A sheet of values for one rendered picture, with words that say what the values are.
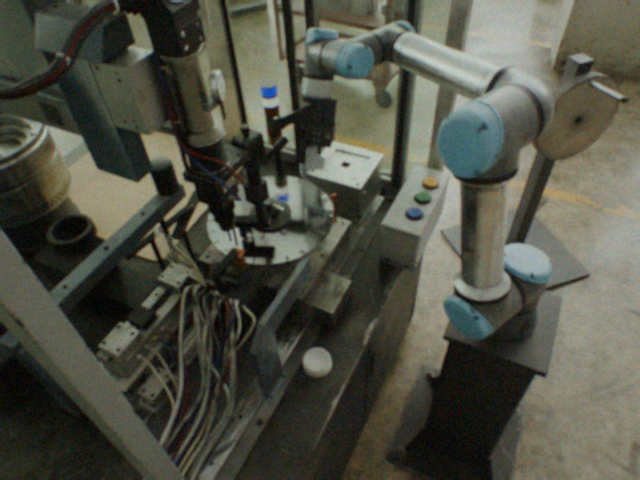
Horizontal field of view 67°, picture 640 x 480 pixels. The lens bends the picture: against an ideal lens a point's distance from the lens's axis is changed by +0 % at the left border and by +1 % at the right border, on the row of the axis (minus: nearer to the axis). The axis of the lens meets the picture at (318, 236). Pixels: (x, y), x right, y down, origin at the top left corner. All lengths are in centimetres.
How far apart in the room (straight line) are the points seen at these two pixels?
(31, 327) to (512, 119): 73
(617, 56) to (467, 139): 337
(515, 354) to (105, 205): 133
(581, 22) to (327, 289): 315
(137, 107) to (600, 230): 240
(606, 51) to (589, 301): 216
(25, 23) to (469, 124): 81
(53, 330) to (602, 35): 391
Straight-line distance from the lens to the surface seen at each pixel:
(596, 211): 294
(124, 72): 85
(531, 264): 118
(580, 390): 222
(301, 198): 131
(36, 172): 153
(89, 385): 58
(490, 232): 97
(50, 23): 95
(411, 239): 131
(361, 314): 130
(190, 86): 88
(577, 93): 195
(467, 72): 104
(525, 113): 90
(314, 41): 120
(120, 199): 178
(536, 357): 132
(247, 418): 117
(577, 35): 408
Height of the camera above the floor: 182
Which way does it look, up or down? 46 degrees down
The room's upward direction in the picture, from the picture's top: 4 degrees counter-clockwise
